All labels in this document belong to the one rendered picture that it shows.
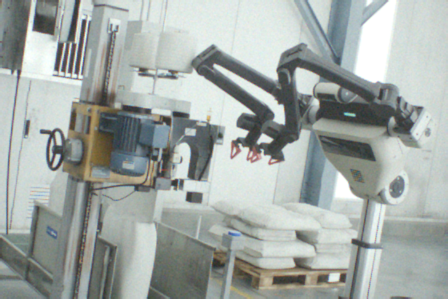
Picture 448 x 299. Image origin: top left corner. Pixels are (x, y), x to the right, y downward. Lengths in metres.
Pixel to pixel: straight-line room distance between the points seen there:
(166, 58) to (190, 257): 1.16
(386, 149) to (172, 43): 0.94
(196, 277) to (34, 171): 2.55
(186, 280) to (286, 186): 5.39
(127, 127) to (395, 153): 1.05
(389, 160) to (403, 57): 7.46
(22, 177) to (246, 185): 3.51
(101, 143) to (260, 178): 5.79
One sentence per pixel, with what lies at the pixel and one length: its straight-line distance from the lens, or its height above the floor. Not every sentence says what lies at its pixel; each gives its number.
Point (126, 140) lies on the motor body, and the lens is 2.73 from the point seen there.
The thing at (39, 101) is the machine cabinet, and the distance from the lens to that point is 5.67.
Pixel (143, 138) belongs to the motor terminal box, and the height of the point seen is 1.24.
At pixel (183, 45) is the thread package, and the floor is 1.63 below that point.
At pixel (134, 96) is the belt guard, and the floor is 1.40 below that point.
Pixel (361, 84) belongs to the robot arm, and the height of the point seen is 1.57.
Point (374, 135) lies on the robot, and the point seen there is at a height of 1.39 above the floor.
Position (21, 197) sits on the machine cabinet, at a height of 0.47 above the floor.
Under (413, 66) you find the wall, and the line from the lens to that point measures 10.31.
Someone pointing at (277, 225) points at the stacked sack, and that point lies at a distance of 5.69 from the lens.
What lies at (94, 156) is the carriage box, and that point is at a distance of 2.88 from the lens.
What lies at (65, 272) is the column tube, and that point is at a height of 0.62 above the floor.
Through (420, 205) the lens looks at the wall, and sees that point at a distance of 10.84.
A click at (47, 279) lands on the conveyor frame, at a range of 3.78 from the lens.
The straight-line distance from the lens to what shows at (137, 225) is 3.29.
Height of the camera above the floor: 1.39
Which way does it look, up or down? 3 degrees down
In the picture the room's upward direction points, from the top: 9 degrees clockwise
